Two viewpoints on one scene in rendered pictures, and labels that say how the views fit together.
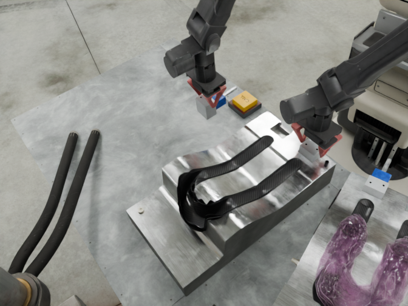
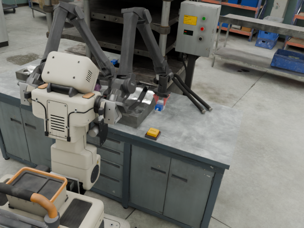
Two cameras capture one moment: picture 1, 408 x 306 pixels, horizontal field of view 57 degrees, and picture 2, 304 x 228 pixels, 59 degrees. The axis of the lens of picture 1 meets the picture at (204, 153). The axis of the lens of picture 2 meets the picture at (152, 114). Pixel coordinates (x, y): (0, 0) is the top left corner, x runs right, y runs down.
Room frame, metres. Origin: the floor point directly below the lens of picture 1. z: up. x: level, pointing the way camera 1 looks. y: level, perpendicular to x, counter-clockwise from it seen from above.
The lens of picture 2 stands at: (1.98, -1.04, 1.81)
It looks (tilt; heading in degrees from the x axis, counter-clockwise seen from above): 31 degrees down; 141
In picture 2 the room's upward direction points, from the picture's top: 5 degrees clockwise
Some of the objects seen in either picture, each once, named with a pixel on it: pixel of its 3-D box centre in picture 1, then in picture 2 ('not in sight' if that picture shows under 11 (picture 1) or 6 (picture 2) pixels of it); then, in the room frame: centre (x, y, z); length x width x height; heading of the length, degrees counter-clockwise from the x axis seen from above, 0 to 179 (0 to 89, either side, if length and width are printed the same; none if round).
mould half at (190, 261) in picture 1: (231, 188); (135, 99); (0.54, -0.06, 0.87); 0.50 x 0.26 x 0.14; 121
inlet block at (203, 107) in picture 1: (218, 98); (158, 108); (0.81, -0.06, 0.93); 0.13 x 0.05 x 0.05; 121
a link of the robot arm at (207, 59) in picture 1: (200, 52); (163, 79); (0.79, -0.02, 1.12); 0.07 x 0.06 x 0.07; 117
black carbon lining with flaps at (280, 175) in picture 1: (238, 176); (133, 93); (0.54, -0.08, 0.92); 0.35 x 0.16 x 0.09; 121
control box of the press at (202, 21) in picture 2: not in sight; (187, 86); (0.35, 0.65, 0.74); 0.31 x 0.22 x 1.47; 31
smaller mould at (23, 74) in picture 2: not in sight; (29, 73); (-0.32, -0.58, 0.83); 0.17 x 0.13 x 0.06; 121
